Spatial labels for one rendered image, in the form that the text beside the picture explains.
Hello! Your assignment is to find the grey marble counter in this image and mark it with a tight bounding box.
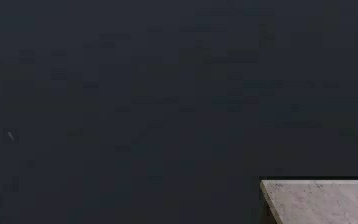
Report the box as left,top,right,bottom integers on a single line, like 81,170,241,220
259,179,358,224

